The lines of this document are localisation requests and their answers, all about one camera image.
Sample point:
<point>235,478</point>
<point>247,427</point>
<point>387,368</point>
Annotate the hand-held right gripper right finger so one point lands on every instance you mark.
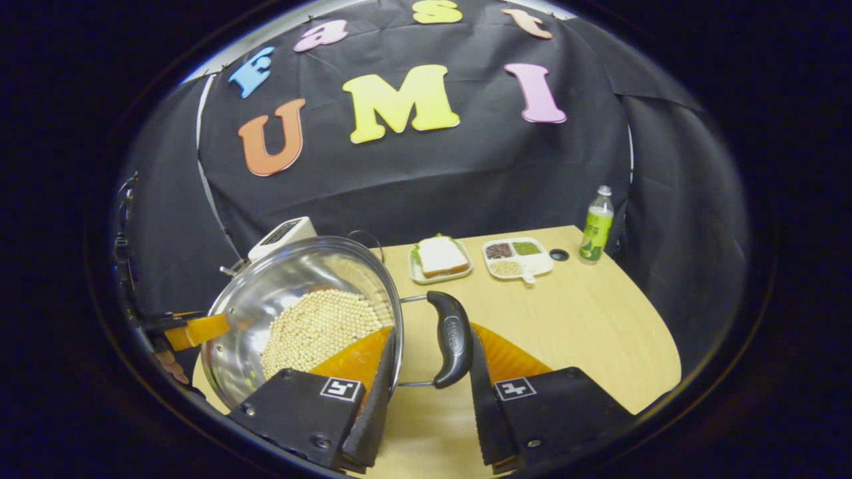
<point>489,426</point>

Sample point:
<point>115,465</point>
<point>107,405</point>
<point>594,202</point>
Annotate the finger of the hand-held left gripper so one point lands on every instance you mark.
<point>200,329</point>

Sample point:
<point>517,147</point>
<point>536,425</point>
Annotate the sandwich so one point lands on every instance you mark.
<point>440,256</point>

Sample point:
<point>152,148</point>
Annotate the small white plate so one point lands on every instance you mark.
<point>426,279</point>

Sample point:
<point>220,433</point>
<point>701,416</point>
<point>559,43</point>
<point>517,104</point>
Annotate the white kitchen appliance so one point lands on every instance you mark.
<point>286,234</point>

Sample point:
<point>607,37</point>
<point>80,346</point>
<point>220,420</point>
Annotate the white divided dish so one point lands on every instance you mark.
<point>540,266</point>

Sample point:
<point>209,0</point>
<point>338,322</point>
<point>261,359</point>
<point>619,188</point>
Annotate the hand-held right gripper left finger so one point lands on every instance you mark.
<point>376,426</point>

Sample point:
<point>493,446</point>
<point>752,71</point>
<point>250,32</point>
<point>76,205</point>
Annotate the stainless steel pot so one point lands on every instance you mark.
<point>279,286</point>

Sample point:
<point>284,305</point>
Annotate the pile of soybeans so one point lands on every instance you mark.
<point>313,326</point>

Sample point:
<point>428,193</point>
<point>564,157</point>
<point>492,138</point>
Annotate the green label drink bottle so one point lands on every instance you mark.
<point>596,233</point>

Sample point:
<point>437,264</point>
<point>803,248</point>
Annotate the small black round cap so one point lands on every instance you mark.
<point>559,255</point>

